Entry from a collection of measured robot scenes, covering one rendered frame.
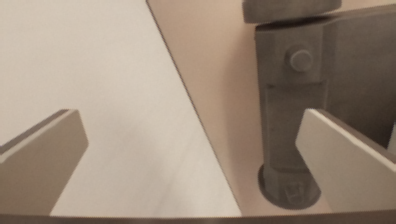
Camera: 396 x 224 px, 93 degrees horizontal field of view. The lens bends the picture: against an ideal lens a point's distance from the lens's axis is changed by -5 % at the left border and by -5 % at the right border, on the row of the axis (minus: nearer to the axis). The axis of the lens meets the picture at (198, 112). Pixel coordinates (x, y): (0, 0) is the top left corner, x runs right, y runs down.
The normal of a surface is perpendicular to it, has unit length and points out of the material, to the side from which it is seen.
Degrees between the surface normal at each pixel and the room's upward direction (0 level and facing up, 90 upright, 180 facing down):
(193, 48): 0
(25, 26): 90
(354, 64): 0
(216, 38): 0
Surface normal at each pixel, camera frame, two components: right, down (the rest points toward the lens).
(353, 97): -0.25, 0.48
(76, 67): 0.89, -0.22
